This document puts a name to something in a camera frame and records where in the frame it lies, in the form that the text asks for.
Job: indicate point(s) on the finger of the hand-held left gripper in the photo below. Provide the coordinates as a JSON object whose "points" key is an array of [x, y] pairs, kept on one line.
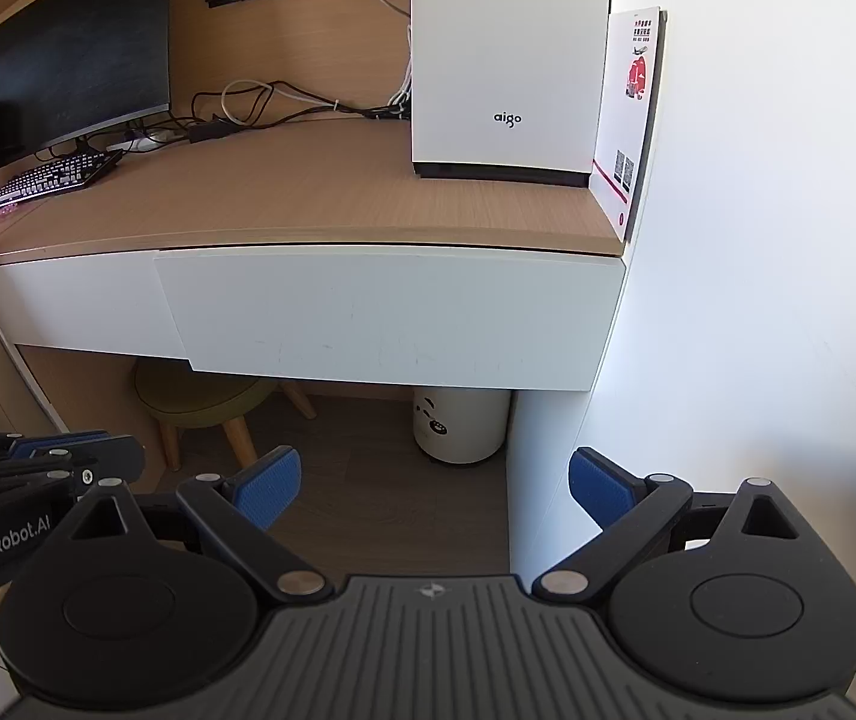
{"points": [[98, 461], [60, 441]]}

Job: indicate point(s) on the green stool wooden legs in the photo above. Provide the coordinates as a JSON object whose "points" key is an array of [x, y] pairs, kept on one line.
{"points": [[195, 397]]}

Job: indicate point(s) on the black computer monitor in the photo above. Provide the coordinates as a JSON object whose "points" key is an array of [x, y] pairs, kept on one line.
{"points": [[75, 52]]}

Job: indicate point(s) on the black keyboard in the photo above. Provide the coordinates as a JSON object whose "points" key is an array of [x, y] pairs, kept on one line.
{"points": [[53, 176]]}

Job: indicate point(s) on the white computer case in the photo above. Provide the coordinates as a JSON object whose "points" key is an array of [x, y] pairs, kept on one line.
{"points": [[510, 52]]}

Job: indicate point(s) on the white panda trash bin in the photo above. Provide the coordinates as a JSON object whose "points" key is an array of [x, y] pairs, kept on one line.
{"points": [[465, 424]]}

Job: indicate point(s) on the narrow white drawer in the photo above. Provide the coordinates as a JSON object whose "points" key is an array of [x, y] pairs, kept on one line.
{"points": [[75, 300]]}

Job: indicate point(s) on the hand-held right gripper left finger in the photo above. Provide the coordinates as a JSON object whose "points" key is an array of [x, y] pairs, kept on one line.
{"points": [[266, 491]]}

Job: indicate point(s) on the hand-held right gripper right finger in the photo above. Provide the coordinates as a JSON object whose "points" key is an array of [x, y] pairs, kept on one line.
{"points": [[600, 491]]}

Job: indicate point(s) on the white red printed card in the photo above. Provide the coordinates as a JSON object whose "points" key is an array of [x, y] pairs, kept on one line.
{"points": [[623, 142]]}

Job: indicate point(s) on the black power adapter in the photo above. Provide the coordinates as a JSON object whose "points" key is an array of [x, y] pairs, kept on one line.
{"points": [[214, 130]]}

